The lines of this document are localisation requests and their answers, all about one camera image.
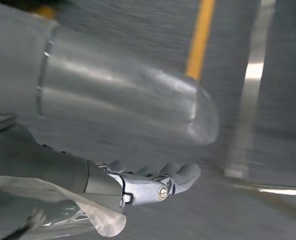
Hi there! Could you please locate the yellow floor tape square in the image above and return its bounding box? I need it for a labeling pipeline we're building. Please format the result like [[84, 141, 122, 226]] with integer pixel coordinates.
[[184, 0, 217, 81]]

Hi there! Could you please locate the clear plastic film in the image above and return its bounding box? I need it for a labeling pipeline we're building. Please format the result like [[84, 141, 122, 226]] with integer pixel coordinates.
[[0, 175, 127, 240]]

